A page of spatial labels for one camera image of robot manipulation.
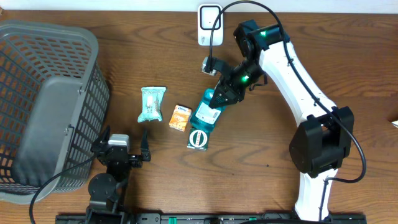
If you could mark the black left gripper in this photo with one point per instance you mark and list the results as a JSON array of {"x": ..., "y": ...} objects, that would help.
[{"x": 135, "y": 162}]

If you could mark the white green packet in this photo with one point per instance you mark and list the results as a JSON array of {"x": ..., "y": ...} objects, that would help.
[{"x": 152, "y": 97}]

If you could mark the orange tissue pack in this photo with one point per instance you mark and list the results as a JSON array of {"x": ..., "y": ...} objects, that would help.
[{"x": 180, "y": 118}]

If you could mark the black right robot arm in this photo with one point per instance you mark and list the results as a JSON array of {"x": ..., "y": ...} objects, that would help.
[{"x": 323, "y": 136}]

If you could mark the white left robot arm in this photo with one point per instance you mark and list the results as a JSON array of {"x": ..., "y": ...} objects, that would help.
[{"x": 107, "y": 190}]

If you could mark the dark grey plastic basket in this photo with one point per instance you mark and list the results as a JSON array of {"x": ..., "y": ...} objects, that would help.
[{"x": 53, "y": 102}]

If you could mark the white barcode scanner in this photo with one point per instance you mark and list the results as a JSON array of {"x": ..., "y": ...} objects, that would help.
[{"x": 206, "y": 16}]

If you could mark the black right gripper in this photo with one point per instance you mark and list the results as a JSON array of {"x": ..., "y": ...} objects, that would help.
[{"x": 227, "y": 90}]

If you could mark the blue liquid bottle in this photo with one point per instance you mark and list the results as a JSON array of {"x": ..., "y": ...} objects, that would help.
[{"x": 204, "y": 117}]

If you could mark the green round-logo box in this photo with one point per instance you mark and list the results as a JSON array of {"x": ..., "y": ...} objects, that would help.
[{"x": 198, "y": 139}]

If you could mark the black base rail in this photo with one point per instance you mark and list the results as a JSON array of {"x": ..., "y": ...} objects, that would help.
[{"x": 156, "y": 218}]

